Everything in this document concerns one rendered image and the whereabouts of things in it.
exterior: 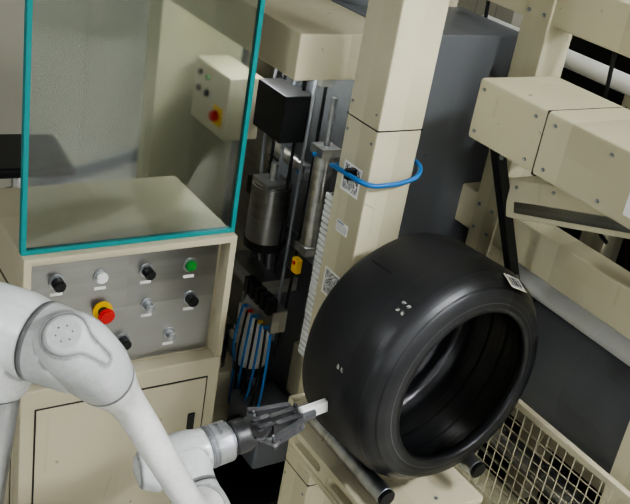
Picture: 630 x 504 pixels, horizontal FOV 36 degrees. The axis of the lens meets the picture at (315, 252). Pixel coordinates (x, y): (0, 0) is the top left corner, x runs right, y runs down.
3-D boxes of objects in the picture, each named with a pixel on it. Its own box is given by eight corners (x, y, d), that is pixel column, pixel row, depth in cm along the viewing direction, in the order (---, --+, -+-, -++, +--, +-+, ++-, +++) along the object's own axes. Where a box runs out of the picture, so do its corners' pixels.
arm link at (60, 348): (150, 350, 156) (79, 326, 160) (115, 304, 140) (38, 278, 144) (114, 423, 151) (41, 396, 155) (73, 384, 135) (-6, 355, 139)
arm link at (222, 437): (196, 418, 200) (221, 409, 203) (197, 451, 205) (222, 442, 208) (215, 444, 194) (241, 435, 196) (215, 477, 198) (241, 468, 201)
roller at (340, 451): (315, 401, 244) (320, 412, 247) (300, 411, 243) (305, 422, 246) (393, 488, 219) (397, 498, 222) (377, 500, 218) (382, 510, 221)
